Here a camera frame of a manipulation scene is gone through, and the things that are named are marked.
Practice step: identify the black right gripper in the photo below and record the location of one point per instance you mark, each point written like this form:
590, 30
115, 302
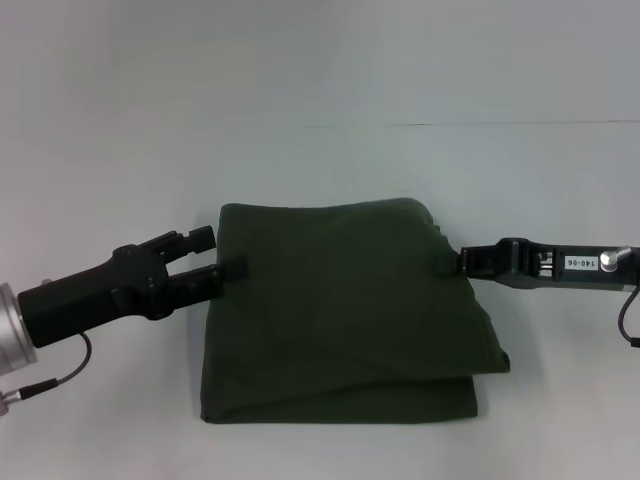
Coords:
560, 267

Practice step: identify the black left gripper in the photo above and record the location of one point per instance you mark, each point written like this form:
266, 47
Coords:
90, 295

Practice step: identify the dark green FREE! t-shirt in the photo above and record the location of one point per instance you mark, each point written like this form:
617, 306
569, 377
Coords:
340, 310

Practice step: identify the right gripper silver plug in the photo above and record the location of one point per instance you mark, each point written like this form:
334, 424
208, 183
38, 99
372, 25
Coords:
612, 260

